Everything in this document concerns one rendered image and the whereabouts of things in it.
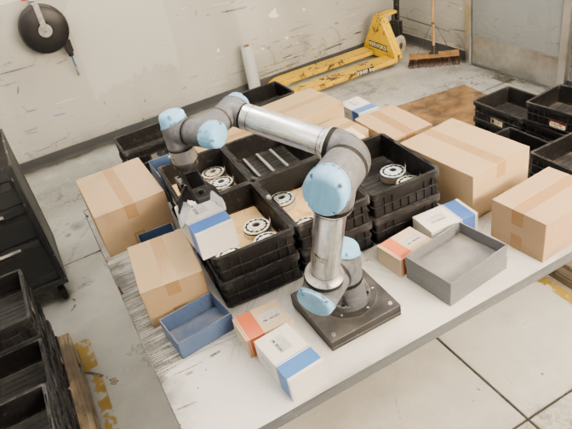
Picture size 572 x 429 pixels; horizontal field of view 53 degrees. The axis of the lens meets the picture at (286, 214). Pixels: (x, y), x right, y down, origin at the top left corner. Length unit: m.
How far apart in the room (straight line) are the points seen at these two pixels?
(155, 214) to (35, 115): 2.92
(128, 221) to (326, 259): 1.12
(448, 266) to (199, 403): 0.91
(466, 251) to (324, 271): 0.64
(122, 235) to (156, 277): 0.49
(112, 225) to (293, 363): 1.08
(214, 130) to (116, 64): 3.76
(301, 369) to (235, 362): 0.28
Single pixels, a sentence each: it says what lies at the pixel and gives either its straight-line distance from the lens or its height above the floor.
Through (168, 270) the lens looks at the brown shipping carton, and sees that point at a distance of 2.04.
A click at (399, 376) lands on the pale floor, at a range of 2.65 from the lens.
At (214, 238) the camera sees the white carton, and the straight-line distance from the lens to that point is 1.68.
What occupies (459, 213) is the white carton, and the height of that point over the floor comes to 0.79.
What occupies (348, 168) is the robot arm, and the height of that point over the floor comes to 1.35.
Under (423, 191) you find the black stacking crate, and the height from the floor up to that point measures 0.85.
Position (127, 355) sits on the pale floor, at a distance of 3.09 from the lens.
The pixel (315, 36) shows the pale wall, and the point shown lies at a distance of 5.93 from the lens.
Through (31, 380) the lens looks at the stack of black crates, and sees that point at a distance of 2.64.
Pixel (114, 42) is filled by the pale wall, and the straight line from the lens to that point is 5.21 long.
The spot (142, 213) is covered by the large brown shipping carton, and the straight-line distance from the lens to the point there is 2.45.
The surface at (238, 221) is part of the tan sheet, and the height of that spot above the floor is 0.83.
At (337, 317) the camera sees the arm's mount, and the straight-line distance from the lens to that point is 1.86.
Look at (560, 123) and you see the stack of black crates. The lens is 3.38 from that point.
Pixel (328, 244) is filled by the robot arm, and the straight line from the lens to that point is 1.51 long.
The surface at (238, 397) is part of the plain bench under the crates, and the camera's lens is 1.77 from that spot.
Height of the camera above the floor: 2.04
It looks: 33 degrees down
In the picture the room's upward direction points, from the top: 12 degrees counter-clockwise
